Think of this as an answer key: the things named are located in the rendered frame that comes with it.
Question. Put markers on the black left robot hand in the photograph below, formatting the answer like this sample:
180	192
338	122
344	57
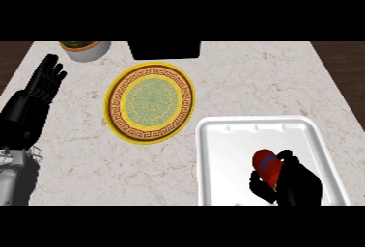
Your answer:
32	96

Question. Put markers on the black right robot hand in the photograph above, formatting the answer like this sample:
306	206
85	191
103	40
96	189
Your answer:
297	183

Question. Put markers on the red can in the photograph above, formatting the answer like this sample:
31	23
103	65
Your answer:
266	169

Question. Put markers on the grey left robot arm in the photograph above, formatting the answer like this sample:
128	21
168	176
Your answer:
10	180

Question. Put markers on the white tray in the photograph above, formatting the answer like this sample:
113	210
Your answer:
236	151

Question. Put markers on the yellow patterned plate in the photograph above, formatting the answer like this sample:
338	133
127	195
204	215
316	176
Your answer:
150	103

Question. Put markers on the white plant pot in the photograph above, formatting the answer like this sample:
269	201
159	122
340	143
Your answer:
85	49

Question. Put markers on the black box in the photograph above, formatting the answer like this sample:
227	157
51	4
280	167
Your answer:
164	49

